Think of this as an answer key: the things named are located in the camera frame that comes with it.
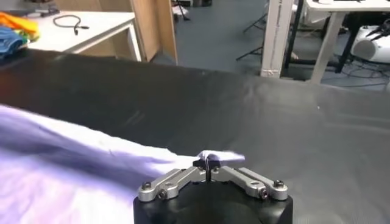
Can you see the wooden folding screen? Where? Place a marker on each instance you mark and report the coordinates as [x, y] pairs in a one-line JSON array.
[[155, 27]]

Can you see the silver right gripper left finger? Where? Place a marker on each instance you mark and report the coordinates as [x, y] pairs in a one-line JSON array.
[[170, 185]]

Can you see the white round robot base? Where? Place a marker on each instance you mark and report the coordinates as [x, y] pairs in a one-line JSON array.
[[371, 48]]

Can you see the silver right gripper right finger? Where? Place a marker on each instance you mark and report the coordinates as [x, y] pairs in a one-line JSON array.
[[253, 184]]

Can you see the black power strip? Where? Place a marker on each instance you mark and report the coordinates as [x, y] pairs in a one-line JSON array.
[[50, 12]]

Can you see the orange garment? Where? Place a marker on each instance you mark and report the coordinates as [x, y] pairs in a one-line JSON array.
[[18, 22]]

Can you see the white standing desk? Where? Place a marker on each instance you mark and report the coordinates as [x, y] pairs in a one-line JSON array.
[[327, 45]]

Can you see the white table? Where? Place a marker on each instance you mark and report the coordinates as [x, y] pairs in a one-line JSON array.
[[100, 30]]

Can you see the tall white cardboard box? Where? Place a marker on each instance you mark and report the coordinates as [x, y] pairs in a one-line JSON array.
[[275, 36]]

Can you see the lavender t-shirt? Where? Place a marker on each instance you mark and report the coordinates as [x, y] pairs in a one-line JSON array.
[[76, 170]]

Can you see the blue striped garment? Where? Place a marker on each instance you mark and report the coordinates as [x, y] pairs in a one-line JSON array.
[[10, 41]]

